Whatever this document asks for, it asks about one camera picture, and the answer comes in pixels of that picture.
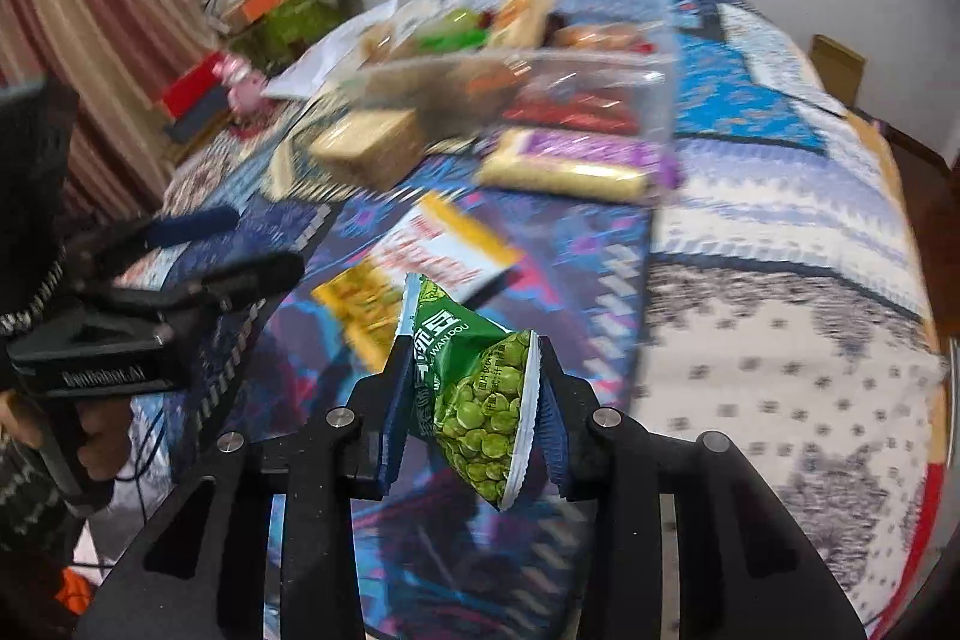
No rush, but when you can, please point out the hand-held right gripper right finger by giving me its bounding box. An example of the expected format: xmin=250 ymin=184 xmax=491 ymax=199
xmin=529 ymin=336 xmax=867 ymax=640

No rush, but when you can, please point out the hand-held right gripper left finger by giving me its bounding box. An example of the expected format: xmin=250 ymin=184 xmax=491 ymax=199
xmin=75 ymin=340 xmax=417 ymax=640

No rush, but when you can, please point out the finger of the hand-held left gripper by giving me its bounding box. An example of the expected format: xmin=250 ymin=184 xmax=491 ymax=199
xmin=64 ymin=205 xmax=241 ymax=281
xmin=75 ymin=251 xmax=307 ymax=341

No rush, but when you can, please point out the green pea snack packet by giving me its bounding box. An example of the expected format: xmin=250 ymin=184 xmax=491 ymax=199
xmin=390 ymin=272 xmax=541 ymax=512

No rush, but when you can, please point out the clear plastic container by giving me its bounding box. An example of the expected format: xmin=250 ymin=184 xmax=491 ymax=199
xmin=330 ymin=0 xmax=676 ymax=161

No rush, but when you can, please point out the clear bag of orange snacks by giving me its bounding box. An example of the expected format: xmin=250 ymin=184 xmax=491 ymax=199
xmin=551 ymin=21 xmax=650 ymax=52

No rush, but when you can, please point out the person's left forearm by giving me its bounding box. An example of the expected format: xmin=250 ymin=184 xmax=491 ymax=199
xmin=0 ymin=445 xmax=83 ymax=611

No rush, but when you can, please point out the person's left hand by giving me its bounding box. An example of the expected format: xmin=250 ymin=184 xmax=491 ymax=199
xmin=0 ymin=389 xmax=137 ymax=482

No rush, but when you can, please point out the red box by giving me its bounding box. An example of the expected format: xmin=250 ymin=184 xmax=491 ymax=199
xmin=157 ymin=51 xmax=233 ymax=120

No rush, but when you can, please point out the pink rabbit toy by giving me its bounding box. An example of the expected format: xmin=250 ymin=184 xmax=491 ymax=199
xmin=217 ymin=53 xmax=267 ymax=112

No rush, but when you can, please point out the person's black jacket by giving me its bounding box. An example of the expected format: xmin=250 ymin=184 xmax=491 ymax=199
xmin=0 ymin=77 xmax=83 ymax=341

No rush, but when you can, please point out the beige cracker pack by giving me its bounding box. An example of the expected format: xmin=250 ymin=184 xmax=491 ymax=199
xmin=307 ymin=106 xmax=428 ymax=191

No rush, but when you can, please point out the white plastic bag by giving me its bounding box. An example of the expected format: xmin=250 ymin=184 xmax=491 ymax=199
xmin=262 ymin=0 xmax=398 ymax=100

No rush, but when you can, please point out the green patterned bag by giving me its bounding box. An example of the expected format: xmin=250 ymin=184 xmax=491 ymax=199
xmin=229 ymin=0 xmax=346 ymax=64

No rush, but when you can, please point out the striped brown curtain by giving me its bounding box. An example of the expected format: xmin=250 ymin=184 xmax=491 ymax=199
xmin=0 ymin=0 xmax=207 ymax=221

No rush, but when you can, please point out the purple snack packet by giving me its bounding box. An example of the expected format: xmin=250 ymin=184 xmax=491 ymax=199
xmin=476 ymin=128 xmax=680 ymax=206

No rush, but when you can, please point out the brown cardboard box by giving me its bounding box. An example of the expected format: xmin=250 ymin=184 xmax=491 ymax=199
xmin=810 ymin=34 xmax=867 ymax=105

